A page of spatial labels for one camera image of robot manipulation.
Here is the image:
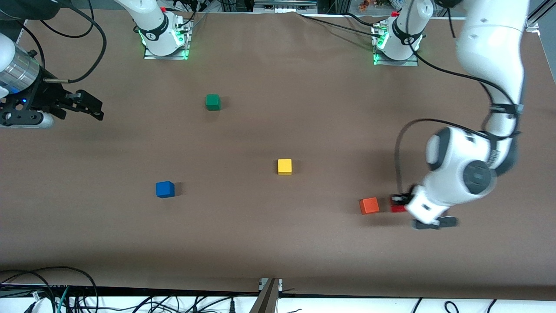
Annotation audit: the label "orange wooden block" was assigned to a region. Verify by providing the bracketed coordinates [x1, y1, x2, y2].
[359, 197, 380, 215]

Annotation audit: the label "aluminium frame profile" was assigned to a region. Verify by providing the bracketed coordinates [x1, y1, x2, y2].
[523, 0, 556, 32]

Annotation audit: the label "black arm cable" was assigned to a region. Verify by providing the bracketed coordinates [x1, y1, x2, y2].
[393, 0, 521, 197]
[17, 0, 108, 84]

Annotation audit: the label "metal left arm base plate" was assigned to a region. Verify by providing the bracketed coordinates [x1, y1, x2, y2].
[371, 22, 420, 67]

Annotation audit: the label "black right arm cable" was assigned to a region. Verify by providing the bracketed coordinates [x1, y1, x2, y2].
[17, 0, 108, 84]

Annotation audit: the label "black base cable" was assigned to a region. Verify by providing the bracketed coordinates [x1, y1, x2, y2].
[345, 12, 384, 28]
[299, 13, 385, 40]
[167, 0, 208, 32]

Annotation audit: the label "colourful small items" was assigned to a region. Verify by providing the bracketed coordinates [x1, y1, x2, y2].
[358, 0, 407, 11]

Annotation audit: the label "grey metal post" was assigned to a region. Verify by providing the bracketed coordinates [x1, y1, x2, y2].
[249, 278, 283, 313]

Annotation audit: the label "brown table cover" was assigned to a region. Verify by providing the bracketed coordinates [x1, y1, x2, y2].
[0, 9, 556, 301]

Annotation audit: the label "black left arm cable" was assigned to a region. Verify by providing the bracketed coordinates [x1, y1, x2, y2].
[393, 0, 521, 197]

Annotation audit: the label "black looping floor cable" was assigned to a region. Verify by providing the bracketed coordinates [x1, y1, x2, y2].
[0, 266, 99, 313]

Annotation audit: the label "teal cable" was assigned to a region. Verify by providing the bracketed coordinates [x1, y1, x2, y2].
[55, 286, 71, 313]

